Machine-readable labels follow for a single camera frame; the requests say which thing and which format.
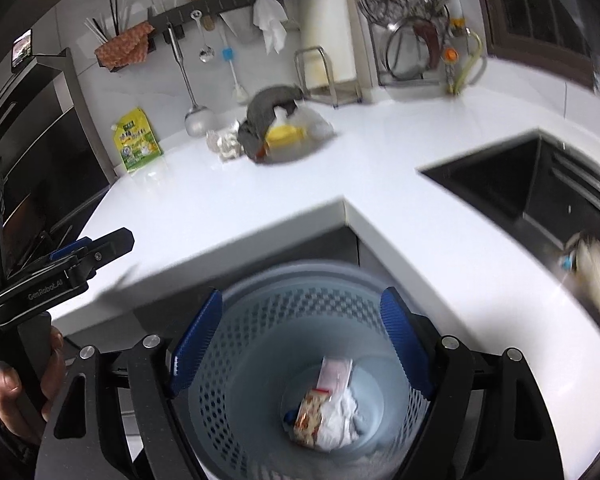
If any metal lid rack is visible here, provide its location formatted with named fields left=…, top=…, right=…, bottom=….
left=350, top=0, right=486, bottom=88

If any yellow seasoning pouch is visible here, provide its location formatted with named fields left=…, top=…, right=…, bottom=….
left=111, top=107, right=164, bottom=175

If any red patterned snack packet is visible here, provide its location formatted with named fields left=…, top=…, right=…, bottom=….
left=292, top=387, right=331, bottom=446

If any blue and white brush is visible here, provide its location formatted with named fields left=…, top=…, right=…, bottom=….
left=219, top=30, right=249, bottom=103

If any bundle of chopsticks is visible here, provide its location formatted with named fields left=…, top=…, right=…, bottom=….
left=85, top=0, right=136, bottom=43

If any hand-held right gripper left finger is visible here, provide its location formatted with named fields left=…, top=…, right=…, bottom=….
left=35, top=287, right=224, bottom=480

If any small metal spoon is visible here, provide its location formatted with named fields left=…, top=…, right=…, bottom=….
left=190, top=10, right=216, bottom=63

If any metal cutting board stand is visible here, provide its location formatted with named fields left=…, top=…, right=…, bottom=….
left=294, top=46, right=363, bottom=108

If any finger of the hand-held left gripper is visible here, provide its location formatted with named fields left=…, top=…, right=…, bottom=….
left=50, top=238, right=93, bottom=262
left=77, top=227, right=134, bottom=281

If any clear plastic bag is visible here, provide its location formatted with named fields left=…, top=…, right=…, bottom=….
left=275, top=100, right=337, bottom=148

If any yellow gas hose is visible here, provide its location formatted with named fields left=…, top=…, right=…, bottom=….
left=447, top=27, right=483, bottom=95

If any dark grey cloth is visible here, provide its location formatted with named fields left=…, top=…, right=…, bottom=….
left=237, top=84, right=306, bottom=163

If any person's left hand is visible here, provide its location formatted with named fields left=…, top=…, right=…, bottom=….
left=0, top=326, right=67, bottom=441

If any orange dish cloth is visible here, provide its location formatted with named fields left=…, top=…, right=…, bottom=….
left=94, top=22, right=156, bottom=70

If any white plastic bag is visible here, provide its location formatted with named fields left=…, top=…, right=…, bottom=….
left=317, top=385, right=366, bottom=448

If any metal spatula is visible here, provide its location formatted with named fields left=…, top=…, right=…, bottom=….
left=165, top=22, right=216, bottom=137

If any gas valve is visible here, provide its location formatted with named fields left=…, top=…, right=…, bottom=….
left=442, top=15, right=468, bottom=91

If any glass pot lid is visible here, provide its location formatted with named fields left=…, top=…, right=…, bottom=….
left=385, top=15, right=451, bottom=81

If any white hanging towel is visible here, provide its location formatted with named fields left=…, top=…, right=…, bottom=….
left=252, top=0, right=288, bottom=56

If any dark framed window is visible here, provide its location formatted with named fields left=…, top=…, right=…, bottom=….
left=472, top=0, right=600, bottom=78

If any white cutting board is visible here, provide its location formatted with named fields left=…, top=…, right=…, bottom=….
left=300, top=0, right=376, bottom=98

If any black kitchen sink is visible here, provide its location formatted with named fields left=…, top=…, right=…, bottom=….
left=419, top=130, right=600, bottom=321

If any grey perforated waste basket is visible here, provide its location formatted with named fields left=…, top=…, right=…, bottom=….
left=177, top=260, right=446, bottom=480

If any black gas stove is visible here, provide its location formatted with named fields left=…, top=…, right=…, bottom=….
left=0, top=180, right=113, bottom=281

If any small mounted screen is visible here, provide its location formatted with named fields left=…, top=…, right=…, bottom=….
left=11, top=29, right=33, bottom=72

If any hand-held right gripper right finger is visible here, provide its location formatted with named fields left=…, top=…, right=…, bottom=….
left=380, top=286, right=566, bottom=480

